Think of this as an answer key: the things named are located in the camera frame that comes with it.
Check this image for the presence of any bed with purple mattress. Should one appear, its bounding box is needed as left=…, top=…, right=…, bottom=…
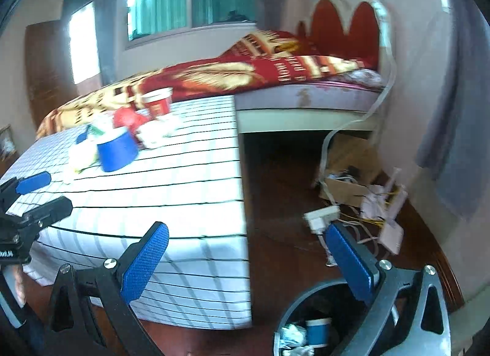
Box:
left=233, top=70, right=387, bottom=135

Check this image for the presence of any cardboard box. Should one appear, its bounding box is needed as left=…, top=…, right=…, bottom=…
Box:
left=318, top=137, right=383, bottom=207

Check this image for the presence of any brown wooden door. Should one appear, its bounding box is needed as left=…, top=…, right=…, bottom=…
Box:
left=25, top=21, right=77, bottom=131

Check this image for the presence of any red white headboard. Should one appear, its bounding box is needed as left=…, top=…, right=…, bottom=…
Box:
left=296, top=0, right=397, bottom=73

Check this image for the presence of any table with checkered cloth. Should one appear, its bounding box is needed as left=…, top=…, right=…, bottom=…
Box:
left=0, top=95, right=255, bottom=330

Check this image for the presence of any person's left hand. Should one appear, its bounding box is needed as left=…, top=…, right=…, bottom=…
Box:
left=8, top=263, right=28, bottom=308

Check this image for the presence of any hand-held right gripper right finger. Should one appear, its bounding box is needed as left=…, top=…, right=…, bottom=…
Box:
left=325, top=223, right=456, bottom=356

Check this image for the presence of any picture frame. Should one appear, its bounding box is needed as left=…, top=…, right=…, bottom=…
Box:
left=0, top=124, right=18, bottom=161

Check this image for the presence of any crumpled white paper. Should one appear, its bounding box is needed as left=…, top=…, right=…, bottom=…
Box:
left=277, top=323, right=307, bottom=354

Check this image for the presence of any red plastic bag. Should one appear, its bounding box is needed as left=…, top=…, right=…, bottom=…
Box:
left=113, top=107, right=148, bottom=138

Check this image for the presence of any narrow bright window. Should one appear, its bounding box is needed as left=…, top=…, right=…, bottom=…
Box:
left=63, top=0, right=102, bottom=85

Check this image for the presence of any white paper cup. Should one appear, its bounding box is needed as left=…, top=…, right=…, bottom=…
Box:
left=136, top=115, right=180, bottom=150

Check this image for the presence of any white router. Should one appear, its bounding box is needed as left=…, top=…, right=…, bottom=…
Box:
left=383, top=168, right=407, bottom=256

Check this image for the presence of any floral pillow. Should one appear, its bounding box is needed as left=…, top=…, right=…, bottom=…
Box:
left=337, top=69, right=384, bottom=86

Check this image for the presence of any white power strip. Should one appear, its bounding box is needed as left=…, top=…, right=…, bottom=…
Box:
left=303, top=206, right=341, bottom=233

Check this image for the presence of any red white paper bowl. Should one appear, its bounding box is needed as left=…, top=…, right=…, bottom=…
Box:
left=141, top=87, right=174, bottom=119

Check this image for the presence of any large grey curtain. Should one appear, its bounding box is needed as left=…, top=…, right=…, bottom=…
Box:
left=415, top=0, right=490, bottom=222

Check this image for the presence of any blue paper cup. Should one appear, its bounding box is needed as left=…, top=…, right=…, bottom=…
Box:
left=305, top=318, right=333, bottom=348
left=96, top=126, right=139, bottom=173

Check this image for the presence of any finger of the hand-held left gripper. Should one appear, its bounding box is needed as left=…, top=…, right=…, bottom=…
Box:
left=15, top=197, right=74, bottom=234
left=0, top=171, right=52, bottom=207

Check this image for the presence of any bed with red patterned blanket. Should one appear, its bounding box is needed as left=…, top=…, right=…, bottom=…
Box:
left=36, top=30, right=379, bottom=140

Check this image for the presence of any white flat cable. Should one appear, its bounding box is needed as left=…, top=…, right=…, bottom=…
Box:
left=319, top=0, right=398, bottom=188

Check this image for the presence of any black trash bin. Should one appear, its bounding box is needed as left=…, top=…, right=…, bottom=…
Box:
left=273, top=281, right=399, bottom=356

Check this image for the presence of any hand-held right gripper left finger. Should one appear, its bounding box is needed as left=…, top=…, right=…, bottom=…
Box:
left=46, top=221, right=170, bottom=356

